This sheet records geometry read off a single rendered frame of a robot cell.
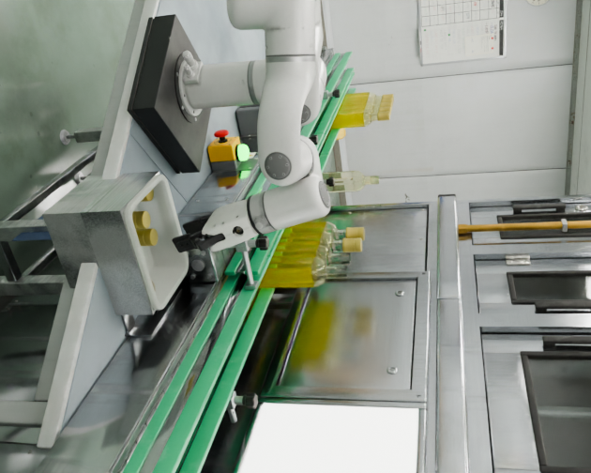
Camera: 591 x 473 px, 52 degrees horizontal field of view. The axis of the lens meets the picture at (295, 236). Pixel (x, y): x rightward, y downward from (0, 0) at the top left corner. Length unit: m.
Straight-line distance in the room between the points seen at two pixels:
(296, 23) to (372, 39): 6.18
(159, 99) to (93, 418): 0.62
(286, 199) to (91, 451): 0.51
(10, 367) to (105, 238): 0.66
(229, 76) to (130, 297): 0.51
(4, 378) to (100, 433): 0.65
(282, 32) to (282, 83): 0.08
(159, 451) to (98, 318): 0.29
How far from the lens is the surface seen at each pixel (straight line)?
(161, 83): 1.32
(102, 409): 1.11
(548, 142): 7.62
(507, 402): 1.32
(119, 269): 1.16
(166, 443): 1.04
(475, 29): 7.16
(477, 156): 7.59
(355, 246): 1.49
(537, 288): 1.64
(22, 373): 1.67
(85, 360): 1.15
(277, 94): 1.01
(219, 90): 1.37
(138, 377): 1.14
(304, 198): 1.05
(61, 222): 1.16
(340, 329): 1.44
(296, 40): 1.03
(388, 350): 1.37
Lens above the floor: 1.38
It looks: 14 degrees down
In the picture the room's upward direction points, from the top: 88 degrees clockwise
